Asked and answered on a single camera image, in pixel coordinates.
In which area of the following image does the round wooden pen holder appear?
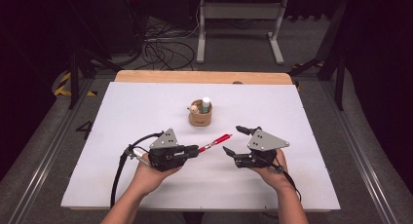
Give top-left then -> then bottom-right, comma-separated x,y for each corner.
187,98 -> 214,128

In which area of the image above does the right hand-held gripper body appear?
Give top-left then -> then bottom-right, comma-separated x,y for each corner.
232,129 -> 290,169

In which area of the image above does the tangle of black floor cables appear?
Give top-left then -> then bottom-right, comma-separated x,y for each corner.
139,4 -> 201,72

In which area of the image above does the black metal stand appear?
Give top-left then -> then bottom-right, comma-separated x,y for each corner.
287,0 -> 347,112
63,0 -> 123,110

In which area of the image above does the hand-held gripper cable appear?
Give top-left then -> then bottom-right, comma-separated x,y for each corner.
272,163 -> 303,203
109,131 -> 166,209

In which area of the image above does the white green glue stick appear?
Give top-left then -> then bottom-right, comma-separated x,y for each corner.
201,96 -> 212,115

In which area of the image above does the right hand-held gripper cable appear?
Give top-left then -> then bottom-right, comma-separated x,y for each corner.
272,163 -> 303,203

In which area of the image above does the left hand-held gripper cable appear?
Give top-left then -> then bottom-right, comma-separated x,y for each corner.
109,131 -> 166,209

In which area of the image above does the person's left hand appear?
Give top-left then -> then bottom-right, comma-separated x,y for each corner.
131,152 -> 183,198

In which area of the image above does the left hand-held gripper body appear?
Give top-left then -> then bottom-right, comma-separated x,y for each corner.
148,128 -> 189,172

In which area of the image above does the yellow black hazard tape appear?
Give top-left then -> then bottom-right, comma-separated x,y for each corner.
53,71 -> 98,97

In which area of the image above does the red pen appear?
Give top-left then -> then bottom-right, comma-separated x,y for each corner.
198,133 -> 234,154

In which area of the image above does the grey metal desk frame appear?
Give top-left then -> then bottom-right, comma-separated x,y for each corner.
196,0 -> 289,65

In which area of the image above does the aluminium floor rail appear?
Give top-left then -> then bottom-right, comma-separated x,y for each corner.
7,79 -> 98,224
319,81 -> 402,224

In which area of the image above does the person's right hand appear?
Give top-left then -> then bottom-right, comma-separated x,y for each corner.
250,148 -> 294,191

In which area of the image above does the white table mat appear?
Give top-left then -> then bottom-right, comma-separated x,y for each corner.
61,81 -> 342,211

